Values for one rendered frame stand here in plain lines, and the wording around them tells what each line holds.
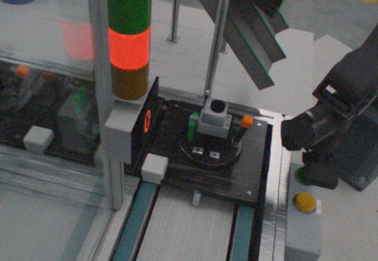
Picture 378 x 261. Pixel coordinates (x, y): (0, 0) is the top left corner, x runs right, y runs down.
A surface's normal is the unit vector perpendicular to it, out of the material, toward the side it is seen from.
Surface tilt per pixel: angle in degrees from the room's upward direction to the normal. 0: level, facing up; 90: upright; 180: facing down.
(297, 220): 0
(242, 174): 0
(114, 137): 90
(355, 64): 54
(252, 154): 0
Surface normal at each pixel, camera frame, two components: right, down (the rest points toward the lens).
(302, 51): 0.10, -0.68
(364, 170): -0.08, 0.72
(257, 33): -0.39, 0.65
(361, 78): -0.59, -0.08
